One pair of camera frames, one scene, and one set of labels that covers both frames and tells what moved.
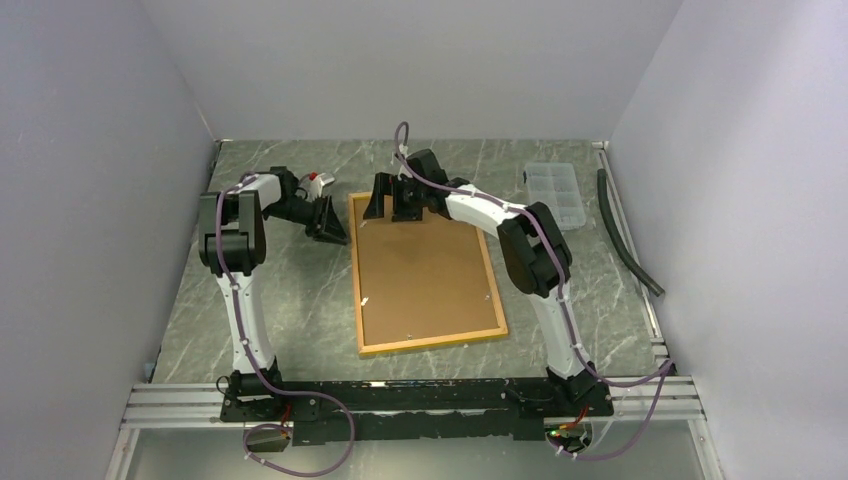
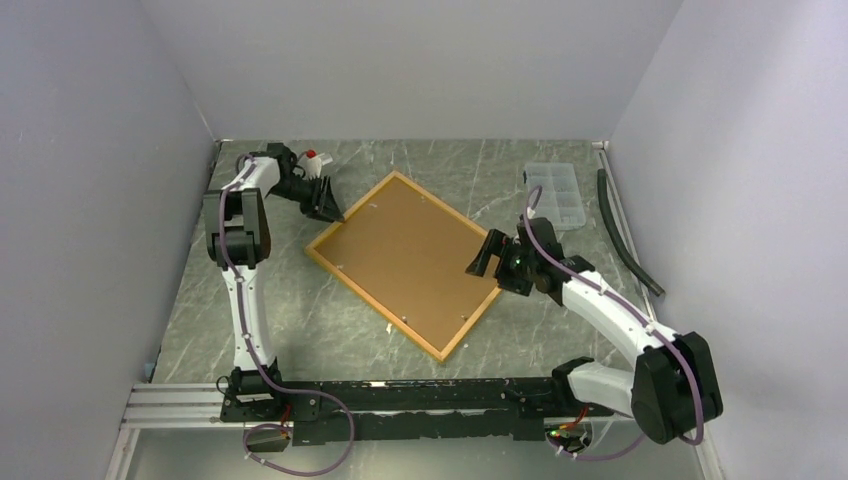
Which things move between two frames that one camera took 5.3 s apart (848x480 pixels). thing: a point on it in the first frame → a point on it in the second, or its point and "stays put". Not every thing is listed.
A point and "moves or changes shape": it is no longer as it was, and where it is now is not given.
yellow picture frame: x=427 y=341 → x=407 y=253
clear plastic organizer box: x=556 y=185 stays put
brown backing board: x=420 y=280 moves or changes shape
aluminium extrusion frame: x=640 y=401 stays put
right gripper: x=387 y=184 → x=502 y=245
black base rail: x=372 y=410 stays put
